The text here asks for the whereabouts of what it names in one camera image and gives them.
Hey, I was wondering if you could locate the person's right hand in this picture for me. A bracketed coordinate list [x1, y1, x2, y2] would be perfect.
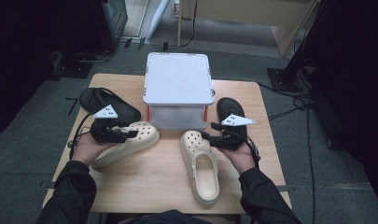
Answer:
[216, 142, 257, 175]

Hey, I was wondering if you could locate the person's left hand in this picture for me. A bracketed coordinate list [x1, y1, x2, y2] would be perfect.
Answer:
[70, 133, 116, 167]

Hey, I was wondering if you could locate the right hand-held gripper cable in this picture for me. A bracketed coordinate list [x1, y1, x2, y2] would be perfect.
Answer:
[244, 134, 261, 169]

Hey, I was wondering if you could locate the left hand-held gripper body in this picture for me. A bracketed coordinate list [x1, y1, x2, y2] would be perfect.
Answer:
[90, 105, 129, 144]

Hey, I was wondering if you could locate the beige clog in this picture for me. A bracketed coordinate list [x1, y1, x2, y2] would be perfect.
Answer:
[91, 120, 161, 172]
[179, 130, 221, 207]

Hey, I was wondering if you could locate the black stand base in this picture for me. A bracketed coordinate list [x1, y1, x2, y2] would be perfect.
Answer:
[52, 50, 94, 79]

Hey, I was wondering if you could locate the black metal stand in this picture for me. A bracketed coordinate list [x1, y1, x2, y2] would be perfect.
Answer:
[266, 0, 334, 92]

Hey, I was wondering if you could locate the light wooden desk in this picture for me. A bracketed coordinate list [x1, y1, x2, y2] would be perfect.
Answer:
[176, 0, 321, 58]

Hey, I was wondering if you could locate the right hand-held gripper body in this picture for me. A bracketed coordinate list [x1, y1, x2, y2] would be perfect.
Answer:
[210, 113, 257, 151]

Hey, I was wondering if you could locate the black cabinet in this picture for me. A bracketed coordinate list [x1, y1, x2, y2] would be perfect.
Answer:
[92, 0, 129, 54]

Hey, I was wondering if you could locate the black flip-flop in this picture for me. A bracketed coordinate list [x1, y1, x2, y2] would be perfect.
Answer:
[217, 97, 248, 147]
[79, 87, 142, 127]

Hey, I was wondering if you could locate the black hanging cable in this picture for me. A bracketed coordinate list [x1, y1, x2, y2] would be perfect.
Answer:
[180, 0, 199, 49]

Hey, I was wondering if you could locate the black floor cable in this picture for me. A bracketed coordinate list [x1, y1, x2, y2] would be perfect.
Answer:
[258, 80, 316, 224]

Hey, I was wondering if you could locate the white board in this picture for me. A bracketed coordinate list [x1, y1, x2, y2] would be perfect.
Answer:
[147, 0, 171, 41]

